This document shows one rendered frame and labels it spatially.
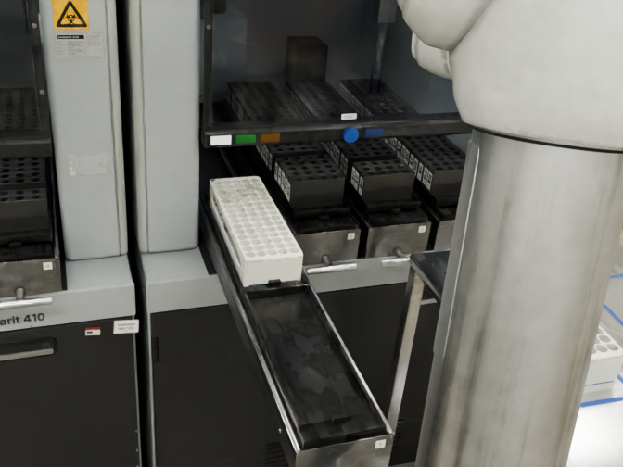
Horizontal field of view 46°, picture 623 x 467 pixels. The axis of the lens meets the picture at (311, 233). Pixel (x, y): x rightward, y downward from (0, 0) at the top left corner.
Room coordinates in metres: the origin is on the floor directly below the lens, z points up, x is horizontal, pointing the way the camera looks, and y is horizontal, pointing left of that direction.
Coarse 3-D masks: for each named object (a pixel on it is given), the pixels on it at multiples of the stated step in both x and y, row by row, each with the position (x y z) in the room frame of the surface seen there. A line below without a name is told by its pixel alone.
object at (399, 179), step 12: (360, 180) 1.32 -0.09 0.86; (372, 180) 1.31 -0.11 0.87; (384, 180) 1.32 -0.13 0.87; (396, 180) 1.33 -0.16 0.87; (408, 180) 1.34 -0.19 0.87; (360, 192) 1.32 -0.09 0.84; (372, 192) 1.31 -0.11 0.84; (384, 192) 1.32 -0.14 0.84; (396, 192) 1.33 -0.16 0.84; (408, 192) 1.34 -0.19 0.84
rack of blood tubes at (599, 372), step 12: (600, 336) 0.85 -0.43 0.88; (600, 348) 0.83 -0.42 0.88; (612, 348) 0.84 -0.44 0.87; (600, 360) 0.80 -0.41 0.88; (612, 360) 0.81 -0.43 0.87; (588, 372) 0.80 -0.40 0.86; (600, 372) 0.80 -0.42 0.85; (612, 372) 0.81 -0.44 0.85; (588, 384) 0.80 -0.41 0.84; (600, 384) 0.80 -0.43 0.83; (612, 384) 0.81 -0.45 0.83
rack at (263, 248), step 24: (216, 192) 1.21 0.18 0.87; (240, 192) 1.23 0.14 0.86; (264, 192) 1.23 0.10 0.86; (216, 216) 1.19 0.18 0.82; (240, 216) 1.14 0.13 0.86; (264, 216) 1.13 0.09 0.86; (240, 240) 1.04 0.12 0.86; (264, 240) 1.06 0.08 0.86; (288, 240) 1.07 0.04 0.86; (240, 264) 1.06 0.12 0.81; (264, 264) 0.99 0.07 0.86; (288, 264) 1.01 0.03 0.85
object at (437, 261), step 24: (432, 264) 1.10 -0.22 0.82; (408, 288) 1.12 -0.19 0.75; (432, 288) 1.03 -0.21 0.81; (408, 312) 1.11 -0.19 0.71; (408, 336) 1.11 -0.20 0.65; (408, 360) 1.11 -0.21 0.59; (384, 408) 1.13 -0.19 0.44; (600, 408) 0.77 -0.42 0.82; (576, 432) 0.72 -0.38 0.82; (600, 432) 0.72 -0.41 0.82; (576, 456) 0.67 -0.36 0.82; (600, 456) 0.68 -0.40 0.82
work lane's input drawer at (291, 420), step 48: (240, 288) 0.98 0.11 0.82; (288, 288) 0.99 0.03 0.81; (240, 336) 0.92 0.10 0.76; (288, 336) 0.88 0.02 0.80; (336, 336) 0.87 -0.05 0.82; (288, 384) 0.77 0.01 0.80; (336, 384) 0.78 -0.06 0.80; (288, 432) 0.68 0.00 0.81; (336, 432) 0.68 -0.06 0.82; (384, 432) 0.70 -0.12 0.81
